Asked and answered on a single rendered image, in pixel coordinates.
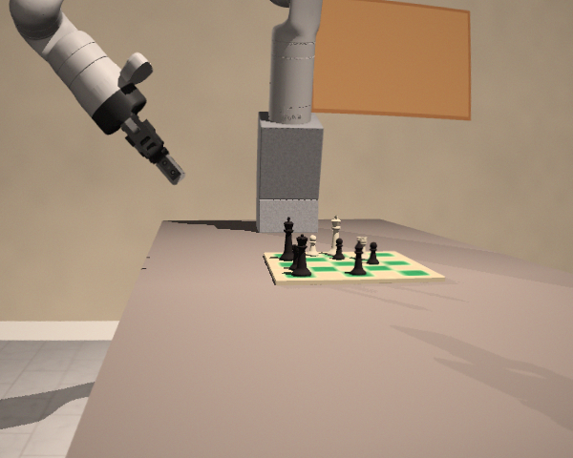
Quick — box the white pawn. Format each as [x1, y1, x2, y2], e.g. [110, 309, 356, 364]
[307, 236, 319, 257]

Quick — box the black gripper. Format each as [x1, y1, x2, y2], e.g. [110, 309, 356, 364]
[92, 83, 185, 185]

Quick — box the green and cream chessboard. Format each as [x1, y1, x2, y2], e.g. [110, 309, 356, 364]
[264, 251, 445, 285]

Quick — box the white rook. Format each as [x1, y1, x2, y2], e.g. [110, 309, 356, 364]
[357, 237, 369, 260]

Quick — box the white king chess piece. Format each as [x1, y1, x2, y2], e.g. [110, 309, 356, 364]
[328, 215, 341, 256]

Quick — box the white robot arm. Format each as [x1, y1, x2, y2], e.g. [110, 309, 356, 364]
[9, 0, 323, 125]

